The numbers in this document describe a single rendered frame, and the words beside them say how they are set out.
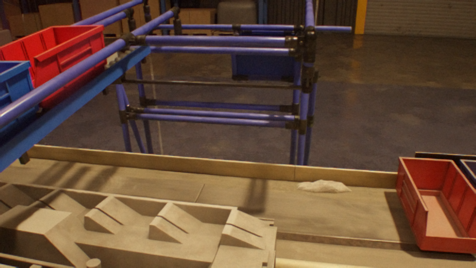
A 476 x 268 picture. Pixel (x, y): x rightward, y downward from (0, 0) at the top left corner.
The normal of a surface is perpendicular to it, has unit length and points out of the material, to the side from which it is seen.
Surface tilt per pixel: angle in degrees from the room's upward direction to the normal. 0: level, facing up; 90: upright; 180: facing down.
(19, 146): 90
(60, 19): 90
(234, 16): 91
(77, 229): 46
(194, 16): 90
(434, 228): 0
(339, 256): 0
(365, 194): 1
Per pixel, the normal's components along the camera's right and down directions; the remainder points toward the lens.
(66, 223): 0.70, -0.64
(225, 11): -0.25, 0.36
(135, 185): -0.01, -0.91
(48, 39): 0.98, 0.03
